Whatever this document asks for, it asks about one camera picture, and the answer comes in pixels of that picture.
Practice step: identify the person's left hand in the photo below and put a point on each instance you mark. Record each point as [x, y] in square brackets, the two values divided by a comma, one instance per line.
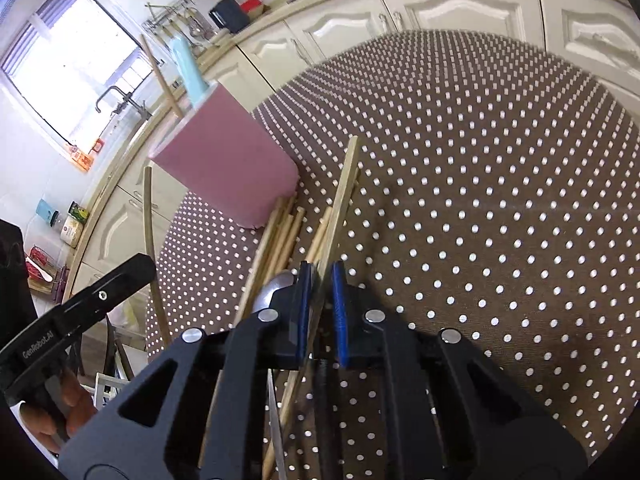
[75, 400]

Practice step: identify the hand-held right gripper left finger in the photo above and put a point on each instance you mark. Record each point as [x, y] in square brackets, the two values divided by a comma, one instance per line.
[305, 310]

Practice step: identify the green packet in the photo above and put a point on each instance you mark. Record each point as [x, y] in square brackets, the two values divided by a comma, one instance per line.
[79, 211]

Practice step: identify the white label jar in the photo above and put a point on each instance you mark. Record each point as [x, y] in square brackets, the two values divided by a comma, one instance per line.
[71, 231]

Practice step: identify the dark blue toaster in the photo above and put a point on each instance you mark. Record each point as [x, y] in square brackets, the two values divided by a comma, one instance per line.
[229, 14]

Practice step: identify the orange wall sticker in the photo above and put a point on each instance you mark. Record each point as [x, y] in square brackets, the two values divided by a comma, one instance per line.
[86, 156]

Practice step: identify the cream kitchen cabinets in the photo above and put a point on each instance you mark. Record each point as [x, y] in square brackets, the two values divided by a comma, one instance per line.
[450, 10]

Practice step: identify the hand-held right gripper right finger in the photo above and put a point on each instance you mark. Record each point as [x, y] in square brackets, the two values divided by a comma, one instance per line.
[339, 310]

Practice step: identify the long curved wooden stick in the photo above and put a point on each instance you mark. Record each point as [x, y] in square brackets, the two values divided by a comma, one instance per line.
[149, 230]

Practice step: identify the dark kitchen faucet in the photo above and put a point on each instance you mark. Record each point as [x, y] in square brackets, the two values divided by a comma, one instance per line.
[117, 95]

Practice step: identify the kitchen window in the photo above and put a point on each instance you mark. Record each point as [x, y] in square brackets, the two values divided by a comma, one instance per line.
[65, 55]

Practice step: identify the wall utensil rail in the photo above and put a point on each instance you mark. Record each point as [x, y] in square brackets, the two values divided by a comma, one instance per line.
[175, 20]

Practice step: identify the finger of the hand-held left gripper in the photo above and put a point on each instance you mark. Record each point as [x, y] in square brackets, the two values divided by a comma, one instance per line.
[120, 275]

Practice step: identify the red box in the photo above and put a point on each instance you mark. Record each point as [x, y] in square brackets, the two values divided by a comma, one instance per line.
[254, 4]

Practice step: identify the pink utensil holder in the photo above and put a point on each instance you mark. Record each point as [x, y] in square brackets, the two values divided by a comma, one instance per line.
[225, 160]

